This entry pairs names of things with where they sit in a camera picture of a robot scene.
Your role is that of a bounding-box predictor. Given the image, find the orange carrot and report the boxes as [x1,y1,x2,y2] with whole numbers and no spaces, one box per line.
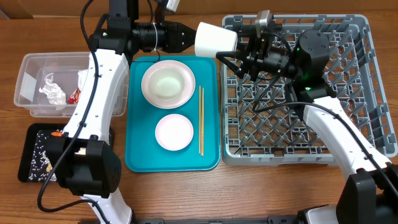
[51,132,62,137]

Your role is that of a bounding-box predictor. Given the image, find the cream plastic cup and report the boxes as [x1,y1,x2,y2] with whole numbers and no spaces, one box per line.
[195,22,238,58]

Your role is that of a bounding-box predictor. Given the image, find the cream bowl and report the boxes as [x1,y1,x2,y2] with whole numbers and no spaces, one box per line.
[149,68,185,101]

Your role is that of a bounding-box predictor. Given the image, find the red snack wrapper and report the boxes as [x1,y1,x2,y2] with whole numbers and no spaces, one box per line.
[67,88,81,105]

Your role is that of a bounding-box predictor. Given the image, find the pink plate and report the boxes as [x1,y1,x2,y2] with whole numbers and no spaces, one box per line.
[141,60,196,110]

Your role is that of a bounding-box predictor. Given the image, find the black waste tray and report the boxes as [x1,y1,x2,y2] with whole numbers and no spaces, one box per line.
[17,123,114,184]

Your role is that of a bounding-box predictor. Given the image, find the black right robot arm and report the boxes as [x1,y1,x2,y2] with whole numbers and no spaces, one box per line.
[216,25,397,224]

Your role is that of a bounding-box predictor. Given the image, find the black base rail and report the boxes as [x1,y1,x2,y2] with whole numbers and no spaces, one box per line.
[136,215,297,224]

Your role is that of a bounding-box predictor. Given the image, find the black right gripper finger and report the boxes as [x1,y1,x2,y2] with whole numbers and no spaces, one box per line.
[216,51,249,78]
[237,32,254,47]

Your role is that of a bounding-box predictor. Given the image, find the small pink bowl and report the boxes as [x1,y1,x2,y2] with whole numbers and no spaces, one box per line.
[155,114,194,151]

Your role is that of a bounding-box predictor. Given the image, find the grey dishwasher rack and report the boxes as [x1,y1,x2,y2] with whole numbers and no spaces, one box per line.
[220,14,397,166]

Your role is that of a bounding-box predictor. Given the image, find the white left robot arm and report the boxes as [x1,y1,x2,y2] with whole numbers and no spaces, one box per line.
[45,0,196,223]

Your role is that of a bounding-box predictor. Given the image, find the white napkin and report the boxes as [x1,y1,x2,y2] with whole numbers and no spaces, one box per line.
[78,69,88,91]

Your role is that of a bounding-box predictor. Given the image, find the clear plastic waste bin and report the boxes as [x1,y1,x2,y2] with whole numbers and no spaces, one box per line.
[13,52,129,118]

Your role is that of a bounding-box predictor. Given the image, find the foil wrapper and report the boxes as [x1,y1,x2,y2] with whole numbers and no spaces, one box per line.
[39,73,67,105]

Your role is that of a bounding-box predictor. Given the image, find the rice and peanut scraps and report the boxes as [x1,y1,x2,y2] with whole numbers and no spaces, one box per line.
[27,129,61,182]

